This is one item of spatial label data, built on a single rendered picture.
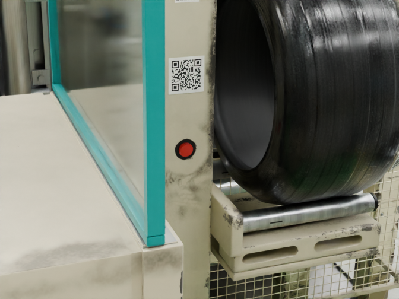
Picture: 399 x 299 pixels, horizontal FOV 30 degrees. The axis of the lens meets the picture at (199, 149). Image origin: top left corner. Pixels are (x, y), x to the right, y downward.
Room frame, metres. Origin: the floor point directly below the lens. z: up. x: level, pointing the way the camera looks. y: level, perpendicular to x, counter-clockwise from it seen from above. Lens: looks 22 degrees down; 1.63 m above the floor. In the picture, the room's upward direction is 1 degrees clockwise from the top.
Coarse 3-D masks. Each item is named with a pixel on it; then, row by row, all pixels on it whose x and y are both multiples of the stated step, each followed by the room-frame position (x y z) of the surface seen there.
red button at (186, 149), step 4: (184, 144) 1.43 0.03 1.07; (188, 144) 1.43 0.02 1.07; (180, 148) 1.42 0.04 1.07; (184, 148) 1.42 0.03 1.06; (188, 148) 1.43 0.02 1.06; (192, 148) 1.43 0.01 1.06; (180, 152) 1.42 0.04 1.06; (184, 152) 1.42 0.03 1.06; (188, 152) 1.43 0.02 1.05; (184, 156) 1.43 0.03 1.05
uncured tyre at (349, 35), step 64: (256, 0) 1.48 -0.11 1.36; (320, 0) 1.42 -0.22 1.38; (384, 0) 1.46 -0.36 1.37; (256, 64) 1.86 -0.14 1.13; (320, 64) 1.34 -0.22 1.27; (384, 64) 1.38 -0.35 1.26; (256, 128) 1.78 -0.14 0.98; (320, 128) 1.32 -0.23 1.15; (384, 128) 1.37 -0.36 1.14; (256, 192) 1.46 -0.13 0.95; (320, 192) 1.41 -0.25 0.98
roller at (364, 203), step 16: (272, 208) 1.44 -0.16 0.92; (288, 208) 1.45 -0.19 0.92; (304, 208) 1.45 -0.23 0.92; (320, 208) 1.46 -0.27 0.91; (336, 208) 1.47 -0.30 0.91; (352, 208) 1.49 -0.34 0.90; (368, 208) 1.50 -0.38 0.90; (256, 224) 1.41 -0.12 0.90; (272, 224) 1.42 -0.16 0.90; (288, 224) 1.44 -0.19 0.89
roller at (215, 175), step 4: (220, 160) 1.71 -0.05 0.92; (216, 164) 1.69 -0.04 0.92; (220, 164) 1.69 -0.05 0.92; (216, 168) 1.68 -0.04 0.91; (220, 168) 1.68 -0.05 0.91; (224, 168) 1.68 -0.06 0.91; (216, 172) 1.67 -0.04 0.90; (220, 172) 1.68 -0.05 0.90; (224, 172) 1.68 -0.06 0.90; (216, 176) 1.68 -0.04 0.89; (220, 176) 1.68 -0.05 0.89; (224, 176) 1.68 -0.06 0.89; (228, 176) 1.69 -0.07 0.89
